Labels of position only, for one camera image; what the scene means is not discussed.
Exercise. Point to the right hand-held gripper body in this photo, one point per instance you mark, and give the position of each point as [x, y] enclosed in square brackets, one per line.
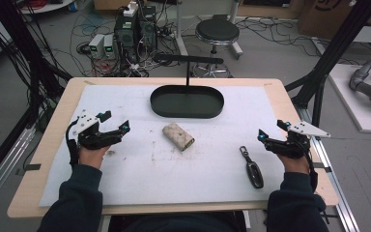
[294, 143]

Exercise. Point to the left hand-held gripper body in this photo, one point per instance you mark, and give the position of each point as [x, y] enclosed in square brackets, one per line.
[88, 139]

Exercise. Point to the person's left hand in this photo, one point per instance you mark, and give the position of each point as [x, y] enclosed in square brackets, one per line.
[91, 156]

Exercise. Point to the person's right hand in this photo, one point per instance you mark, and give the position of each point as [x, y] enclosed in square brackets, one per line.
[294, 165]

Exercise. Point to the black car key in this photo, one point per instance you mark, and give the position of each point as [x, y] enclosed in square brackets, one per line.
[254, 172]

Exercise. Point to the black tape strip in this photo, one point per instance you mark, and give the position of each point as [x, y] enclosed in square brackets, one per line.
[322, 167]
[32, 167]

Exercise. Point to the light wooden table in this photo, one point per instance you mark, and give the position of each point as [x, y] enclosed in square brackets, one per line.
[61, 96]

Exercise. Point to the beige patterned pouch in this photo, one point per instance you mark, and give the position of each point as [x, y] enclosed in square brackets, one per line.
[178, 136]

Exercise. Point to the white table mat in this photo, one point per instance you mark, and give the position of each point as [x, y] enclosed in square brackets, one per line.
[161, 177]

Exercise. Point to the grey power supply unit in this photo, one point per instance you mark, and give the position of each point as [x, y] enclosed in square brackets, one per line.
[109, 46]
[96, 45]

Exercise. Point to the black oval tray with stand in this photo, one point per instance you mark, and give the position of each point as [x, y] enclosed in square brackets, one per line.
[186, 103]

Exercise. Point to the white floor platform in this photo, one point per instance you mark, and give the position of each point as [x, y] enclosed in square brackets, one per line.
[351, 103]

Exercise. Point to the black computer tower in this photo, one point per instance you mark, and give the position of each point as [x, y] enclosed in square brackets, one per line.
[126, 35]
[148, 29]

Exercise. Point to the white metal table leg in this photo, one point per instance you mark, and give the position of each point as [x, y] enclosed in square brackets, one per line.
[180, 32]
[235, 48]

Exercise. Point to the white power strip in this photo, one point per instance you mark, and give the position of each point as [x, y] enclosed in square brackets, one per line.
[130, 9]

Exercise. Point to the person's dark lap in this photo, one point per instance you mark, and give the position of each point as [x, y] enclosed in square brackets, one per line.
[177, 224]

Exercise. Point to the brown cardboard box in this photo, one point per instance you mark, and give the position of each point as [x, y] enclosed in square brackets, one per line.
[322, 19]

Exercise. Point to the black round stool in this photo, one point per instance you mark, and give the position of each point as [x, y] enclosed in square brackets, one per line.
[217, 30]

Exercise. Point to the aluminium rail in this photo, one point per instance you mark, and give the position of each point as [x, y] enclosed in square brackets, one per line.
[3, 170]
[327, 154]

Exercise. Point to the black metal frame post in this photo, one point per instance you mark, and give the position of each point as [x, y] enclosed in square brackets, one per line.
[331, 51]

